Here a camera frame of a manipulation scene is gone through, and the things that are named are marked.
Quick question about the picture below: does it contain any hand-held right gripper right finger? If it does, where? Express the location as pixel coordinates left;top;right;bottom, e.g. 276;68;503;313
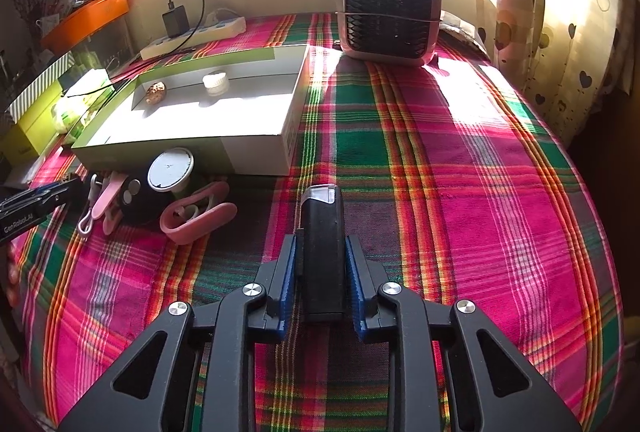
345;237;583;432

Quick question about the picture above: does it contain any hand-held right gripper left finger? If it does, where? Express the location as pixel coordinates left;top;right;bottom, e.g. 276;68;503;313
57;232;306;432

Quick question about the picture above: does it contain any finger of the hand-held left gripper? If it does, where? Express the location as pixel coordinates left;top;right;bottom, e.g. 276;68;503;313
30;177;85;217

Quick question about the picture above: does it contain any black rectangular lighter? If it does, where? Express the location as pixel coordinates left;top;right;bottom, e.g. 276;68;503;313
295;184;346;323

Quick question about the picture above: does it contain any light pink clip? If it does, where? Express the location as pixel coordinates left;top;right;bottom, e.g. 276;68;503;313
102;174;130;235

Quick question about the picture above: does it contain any salmon pink hook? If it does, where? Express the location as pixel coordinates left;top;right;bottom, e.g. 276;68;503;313
160;182;238;243

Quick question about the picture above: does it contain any round white tin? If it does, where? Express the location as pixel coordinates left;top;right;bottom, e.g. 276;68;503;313
147;147;195;200

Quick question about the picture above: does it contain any white cardboard box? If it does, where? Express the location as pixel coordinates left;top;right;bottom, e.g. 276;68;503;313
71;42;312;177

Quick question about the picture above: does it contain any yellow green box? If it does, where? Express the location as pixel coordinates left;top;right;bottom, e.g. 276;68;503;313
0;109;66;159

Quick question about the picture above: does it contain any black round disc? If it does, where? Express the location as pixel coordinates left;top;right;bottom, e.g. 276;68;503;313
116;172;173;227

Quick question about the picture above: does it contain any green tissue packet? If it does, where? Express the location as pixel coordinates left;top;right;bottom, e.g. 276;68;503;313
50;68;116;135

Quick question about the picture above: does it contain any green striped box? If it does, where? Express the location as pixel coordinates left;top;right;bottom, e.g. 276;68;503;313
5;52;76;123

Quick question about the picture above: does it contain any plaid blanket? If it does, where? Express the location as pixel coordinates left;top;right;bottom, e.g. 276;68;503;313
10;12;626;432

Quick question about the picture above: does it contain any glass tank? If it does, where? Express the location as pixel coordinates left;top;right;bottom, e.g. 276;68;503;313
42;16;143;80

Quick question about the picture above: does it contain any orange box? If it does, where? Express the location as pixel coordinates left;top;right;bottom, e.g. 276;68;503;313
40;0;131;52

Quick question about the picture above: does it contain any white ridged cap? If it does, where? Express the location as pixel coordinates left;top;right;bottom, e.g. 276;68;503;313
202;70;231;96

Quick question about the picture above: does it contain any black charger adapter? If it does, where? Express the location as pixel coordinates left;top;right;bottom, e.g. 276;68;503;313
162;9;188;38

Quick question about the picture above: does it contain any white power strip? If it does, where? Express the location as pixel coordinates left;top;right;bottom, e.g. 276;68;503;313
140;18;247;60

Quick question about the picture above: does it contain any small grey heater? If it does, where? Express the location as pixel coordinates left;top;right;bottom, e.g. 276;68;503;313
339;0;443;67

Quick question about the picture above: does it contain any white cloth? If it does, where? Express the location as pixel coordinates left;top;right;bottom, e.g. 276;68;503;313
440;10;493;62

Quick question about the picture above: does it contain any heart print curtain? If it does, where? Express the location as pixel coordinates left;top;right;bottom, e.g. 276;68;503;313
470;0;631;147

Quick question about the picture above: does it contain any white lanyard loop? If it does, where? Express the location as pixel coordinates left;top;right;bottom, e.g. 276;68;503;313
77;182;98;240

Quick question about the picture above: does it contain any black charger cable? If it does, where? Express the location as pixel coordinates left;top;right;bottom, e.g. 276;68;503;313
168;0;207;37

